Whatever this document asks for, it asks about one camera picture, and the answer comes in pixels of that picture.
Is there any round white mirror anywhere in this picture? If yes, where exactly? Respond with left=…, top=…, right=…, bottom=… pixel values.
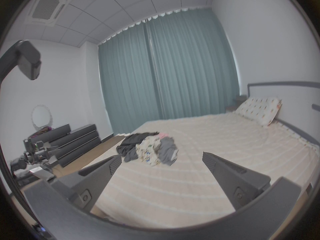
left=31, top=105, right=53, bottom=131

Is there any black garment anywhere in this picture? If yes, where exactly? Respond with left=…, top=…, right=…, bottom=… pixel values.
left=116, top=132, right=160, bottom=162

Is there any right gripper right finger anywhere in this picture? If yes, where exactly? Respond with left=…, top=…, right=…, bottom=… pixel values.
left=202, top=151, right=271, bottom=212

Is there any grey bedside table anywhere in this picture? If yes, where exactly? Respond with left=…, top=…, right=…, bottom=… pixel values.
left=226, top=95, right=248, bottom=113

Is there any white printed pillow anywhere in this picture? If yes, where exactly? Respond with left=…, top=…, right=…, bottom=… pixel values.
left=235, top=97, right=282, bottom=127

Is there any bed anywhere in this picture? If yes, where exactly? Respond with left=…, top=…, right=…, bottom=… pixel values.
left=81, top=81, right=320, bottom=229

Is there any dark grey garment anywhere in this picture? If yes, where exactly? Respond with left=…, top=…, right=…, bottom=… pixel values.
left=124, top=149, right=139, bottom=163

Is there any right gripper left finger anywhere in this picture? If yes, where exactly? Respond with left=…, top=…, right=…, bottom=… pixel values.
left=59, top=155, right=122, bottom=213

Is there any dark grey dressing table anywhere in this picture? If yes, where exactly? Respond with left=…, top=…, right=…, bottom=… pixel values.
left=27, top=123, right=71, bottom=147

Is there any white printed pyjama top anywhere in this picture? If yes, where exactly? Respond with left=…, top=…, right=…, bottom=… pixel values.
left=135, top=135, right=162, bottom=166

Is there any dark grey chest of drawers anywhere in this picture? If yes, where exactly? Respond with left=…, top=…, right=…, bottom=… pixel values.
left=49, top=124, right=102, bottom=167

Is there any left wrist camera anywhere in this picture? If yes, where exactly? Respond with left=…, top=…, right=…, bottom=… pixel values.
left=23, top=138, right=38, bottom=155

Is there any blue-green curtain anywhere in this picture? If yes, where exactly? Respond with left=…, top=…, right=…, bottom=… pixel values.
left=98, top=23, right=163, bottom=137
left=147, top=8, right=240, bottom=121

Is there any white ceiling air conditioner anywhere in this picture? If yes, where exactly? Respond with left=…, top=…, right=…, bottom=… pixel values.
left=25, top=0, right=75, bottom=27

